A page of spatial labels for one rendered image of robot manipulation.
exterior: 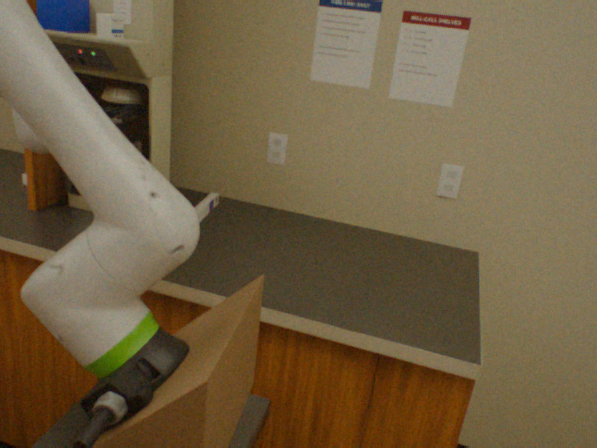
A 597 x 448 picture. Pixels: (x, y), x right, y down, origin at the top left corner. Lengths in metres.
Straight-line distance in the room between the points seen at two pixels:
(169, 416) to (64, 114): 0.44
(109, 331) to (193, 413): 0.19
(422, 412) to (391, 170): 0.85
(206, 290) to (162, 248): 0.64
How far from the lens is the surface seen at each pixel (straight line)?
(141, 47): 1.59
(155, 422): 0.78
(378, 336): 1.29
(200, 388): 0.72
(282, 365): 1.44
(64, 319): 0.84
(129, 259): 0.78
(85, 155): 0.80
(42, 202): 1.93
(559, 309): 2.06
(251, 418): 1.02
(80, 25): 1.71
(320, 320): 1.31
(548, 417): 2.30
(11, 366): 2.02
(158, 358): 0.85
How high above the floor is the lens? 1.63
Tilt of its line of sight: 22 degrees down
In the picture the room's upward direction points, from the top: 7 degrees clockwise
